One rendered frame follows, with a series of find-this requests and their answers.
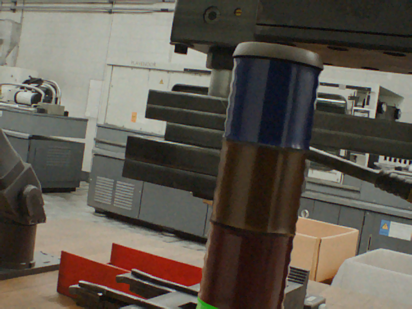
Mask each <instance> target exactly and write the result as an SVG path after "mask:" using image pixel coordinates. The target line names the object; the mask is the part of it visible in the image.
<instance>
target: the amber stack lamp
mask: <svg viewBox="0 0 412 309"><path fill-rule="evenodd" d="M221 141H222V148H221V151H220V162H219V165H218V175H217V177H216V188H215V189H214V199H213V202H212V212H211V215H210V218H211V219H213V220H215V221H217V222H218V223H222V224H224V225H228V226H231V227H237V228H241V229H247V230H254V231H260V232H269V233H278V234H289V233H291V232H296V231H297V226H296V223H297V221H298V219H299V213H298V211H299V208H300V206H301V200H300V198H301V195H302V194H303V184H304V181H305V171H306V169H307V158H308V155H309V153H304V152H300V151H292V150H288V149H281V148H276V147H268V146H263V145H259V144H250V143H245V142H236V141H230V140H221Z"/></svg>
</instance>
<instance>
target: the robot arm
mask: <svg viewBox="0 0 412 309"><path fill-rule="evenodd" d="M43 205H44V201H43V198H42V190H41V185H40V182H39V180H38V178H37V176H36V174H35V173H34V170H33V168H32V166H31V164H28V163H25V162H23V161H22V160H21V157H20V156H19V154H18V153H17V151H16V150H15V149H13V147H12V146H11V144H10V143H9V141H8V139H7V138H6V136H5V134H4V133H3V130H2V128H1V126H0V281H1V280H4V279H13V278H16V277H22V276H31V275H34V274H40V273H43V272H49V271H56V270H59V263H60V257H58V256H54V255H53V254H50V253H47V252H43V251H37V252H35V249H34V248H35V239H36V233H37V224H41V223H46V215H45V212H44V208H43Z"/></svg>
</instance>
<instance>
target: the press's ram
mask: <svg viewBox="0 0 412 309"><path fill-rule="evenodd" d="M233 53H234V51H228V50H212V51H208V53H207V58H206V64H205V67H206V68H207V69H209V70H211V78H210V83H209V92H208V96H205V95H195V94H190V93H180V92H173V91H164V90H159V89H149V91H148V96H147V104H146V109H145V118H147V119H152V120H160V121H165V122H167V123H166V128H165V136H164V138H160V137H152V136H138V135H128V136H127V142H126V151H125V159H124V166H123V171H122V177H124V178H130V179H134V180H140V181H143V182H149V183H151V184H155V185H161V186H164V187H170V188H173V189H179V190H183V191H189V192H192V196H194V197H197V198H203V203H204V204H207V205H212V202H213V199H214V189H215V188H216V177H217V175H218V165H219V162H220V151H221V148H222V141H221V140H230V141H236V142H245V143H250V144H259V145H263V146H268V147H274V146H273V145H270V144H262V143H258V142H249V141H245V140H238V139H233V138H226V137H223V133H224V131H225V126H224V123H225V120H226V118H227V114H226V110H227V106H228V104H229V102H228V97H229V94H230V83H231V80H232V70H233V68H234V58H233V57H232V55H233ZM310 145H316V146H321V147H329V148H333V149H341V150H345V151H353V152H358V153H366V154H371V155H378V156H386V157H390V158H398V159H402V160H410V161H412V124H411V123H408V122H399V121H394V120H384V119H379V118H370V117H360V116H354V115H345V114H344V113H334V112H329V111H319V110H316V112H315V115H314V126H313V128H312V138H311V141H310Z"/></svg>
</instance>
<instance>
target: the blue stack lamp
mask: <svg viewBox="0 0 412 309"><path fill-rule="evenodd" d="M320 75H321V71H319V70H316V69H313V68H309V67H308V66H303V65H300V64H293V63H289V62H281V61H271V60H266V59H249V58H248V57H240V58H234V68H233V70H232V80H231V83H230V94H229V97H228V102H229V104H228V106H227V110H226V114H227V118H226V120H225V123H224V126H225V131H224V133H223V137H226V138H233V139H238V140H245V141H249V142H258V143H262V144H270V145H275V146H279V147H288V148H293V149H304V150H310V141H311V138H312V128H313V126H314V115H315V112H316V108H315V104H316V102H317V99H318V94H317V91H318V89H319V86H320V81H319V77H320Z"/></svg>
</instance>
